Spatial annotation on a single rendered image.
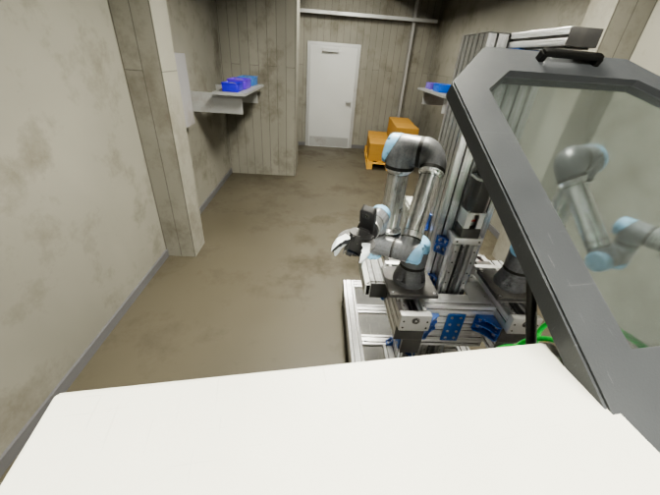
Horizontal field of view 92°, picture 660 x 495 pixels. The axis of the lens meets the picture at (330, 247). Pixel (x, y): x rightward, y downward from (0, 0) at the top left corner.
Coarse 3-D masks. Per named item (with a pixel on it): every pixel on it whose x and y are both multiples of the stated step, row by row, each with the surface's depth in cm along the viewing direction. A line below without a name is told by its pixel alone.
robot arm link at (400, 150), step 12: (396, 144) 119; (408, 144) 118; (420, 144) 116; (384, 156) 123; (396, 156) 120; (408, 156) 119; (396, 168) 122; (408, 168) 122; (396, 180) 126; (384, 192) 134; (396, 192) 129; (384, 204) 134; (396, 204) 131; (396, 216) 134; (396, 228) 138
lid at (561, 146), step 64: (512, 64) 79; (576, 64) 84; (512, 128) 69; (576, 128) 73; (640, 128) 77; (512, 192) 57; (576, 192) 62; (640, 192) 65; (576, 256) 52; (640, 256) 57; (576, 320) 46; (640, 320) 50; (640, 384) 43
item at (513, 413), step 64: (192, 384) 40; (256, 384) 41; (320, 384) 41; (384, 384) 42; (448, 384) 43; (512, 384) 43; (576, 384) 44; (64, 448) 33; (128, 448) 33; (192, 448) 34; (256, 448) 34; (320, 448) 35; (384, 448) 35; (448, 448) 36; (512, 448) 36; (576, 448) 36; (640, 448) 37
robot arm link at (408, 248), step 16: (432, 144) 115; (432, 160) 114; (432, 176) 114; (416, 192) 115; (432, 192) 114; (416, 208) 113; (416, 224) 111; (400, 240) 113; (416, 240) 111; (400, 256) 111; (416, 256) 109
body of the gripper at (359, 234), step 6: (354, 228) 98; (360, 228) 98; (354, 234) 95; (360, 234) 96; (366, 234) 96; (372, 234) 98; (354, 240) 95; (360, 240) 94; (366, 240) 94; (348, 246) 97; (354, 246) 97; (348, 252) 98; (354, 252) 98
